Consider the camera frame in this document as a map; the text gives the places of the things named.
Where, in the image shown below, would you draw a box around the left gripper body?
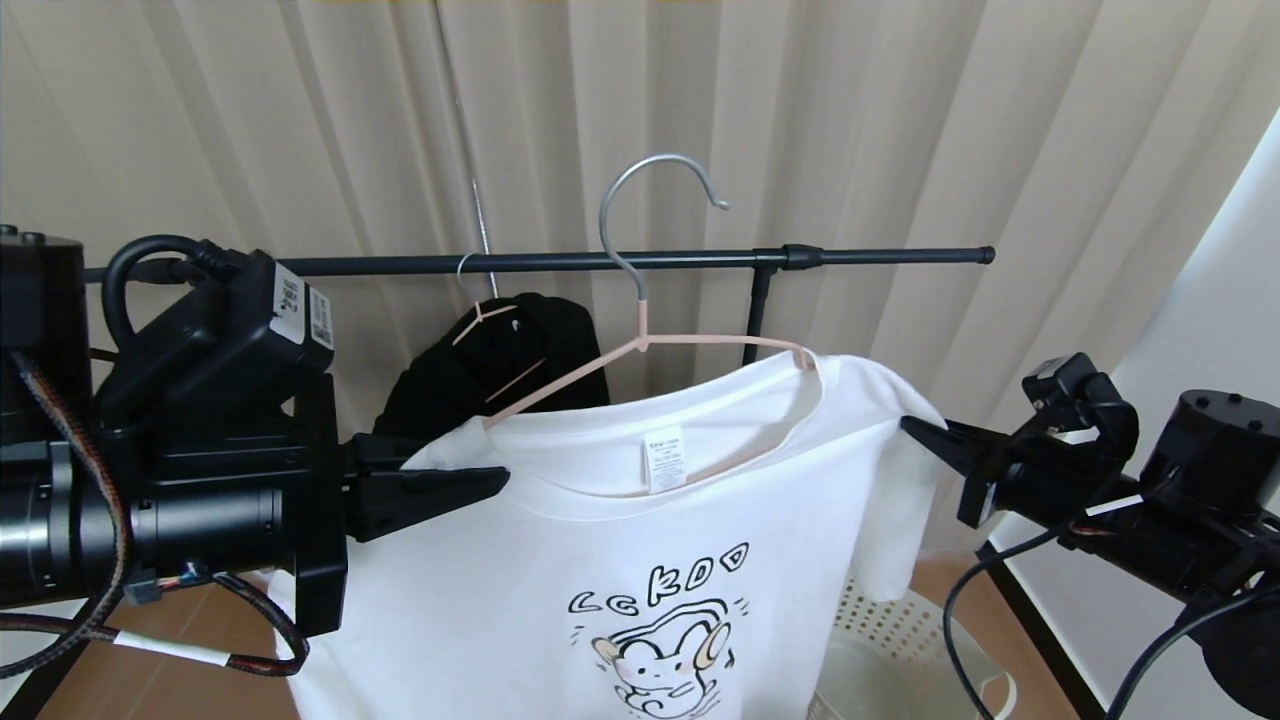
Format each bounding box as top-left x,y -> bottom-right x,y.
0,374 -> 350,637

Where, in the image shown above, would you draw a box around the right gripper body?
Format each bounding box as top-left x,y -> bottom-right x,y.
957,440 -> 1143,530

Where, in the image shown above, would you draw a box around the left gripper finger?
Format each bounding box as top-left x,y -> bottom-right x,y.
345,434 -> 427,472
345,465 -> 512,544

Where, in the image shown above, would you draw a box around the black shorts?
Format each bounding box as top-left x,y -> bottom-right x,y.
373,293 -> 611,443

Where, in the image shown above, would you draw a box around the pink clothes hanger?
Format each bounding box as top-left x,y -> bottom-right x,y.
483,153 -> 819,488
452,255 -> 549,406

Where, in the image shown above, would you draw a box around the white garment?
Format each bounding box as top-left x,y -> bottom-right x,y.
268,350 -> 949,720

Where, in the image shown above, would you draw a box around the white laundry basket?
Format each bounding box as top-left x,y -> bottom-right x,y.
805,575 -> 1019,720

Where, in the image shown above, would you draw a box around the beige curtain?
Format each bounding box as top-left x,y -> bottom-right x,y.
0,0 -> 1280,566

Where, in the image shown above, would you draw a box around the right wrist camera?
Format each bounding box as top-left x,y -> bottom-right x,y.
1022,352 -> 1141,473

